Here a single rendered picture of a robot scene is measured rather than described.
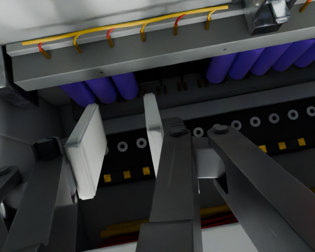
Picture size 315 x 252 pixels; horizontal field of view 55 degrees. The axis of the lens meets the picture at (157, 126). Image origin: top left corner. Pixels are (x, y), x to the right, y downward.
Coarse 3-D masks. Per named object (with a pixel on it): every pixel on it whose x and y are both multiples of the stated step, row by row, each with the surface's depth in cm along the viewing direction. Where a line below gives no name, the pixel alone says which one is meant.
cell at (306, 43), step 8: (304, 40) 22; (312, 40) 22; (288, 48) 24; (296, 48) 24; (304, 48) 24; (280, 56) 26; (288, 56) 25; (296, 56) 25; (280, 64) 27; (288, 64) 27
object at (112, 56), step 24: (120, 24) 18; (144, 24) 18; (192, 24) 19; (216, 24) 19; (240, 24) 19; (288, 24) 19; (312, 24) 19; (72, 48) 19; (96, 48) 19; (120, 48) 19; (144, 48) 19; (168, 48) 19; (192, 48) 19; (216, 48) 20; (240, 48) 20; (24, 72) 19; (48, 72) 19; (72, 72) 19; (96, 72) 20; (120, 72) 20
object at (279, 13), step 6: (270, 0) 16; (276, 0) 16; (282, 0) 16; (270, 6) 16; (276, 6) 16; (282, 6) 16; (270, 12) 16; (276, 12) 15; (282, 12) 15; (288, 12) 15; (276, 18) 15; (282, 18) 15; (288, 18) 16
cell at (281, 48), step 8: (264, 48) 24; (272, 48) 23; (280, 48) 23; (264, 56) 25; (272, 56) 24; (256, 64) 27; (264, 64) 26; (272, 64) 26; (256, 72) 28; (264, 72) 28
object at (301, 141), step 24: (192, 120) 33; (216, 120) 32; (240, 120) 32; (264, 120) 32; (288, 120) 32; (312, 120) 32; (264, 144) 32; (288, 144) 32; (312, 144) 32; (120, 168) 32; (144, 168) 31
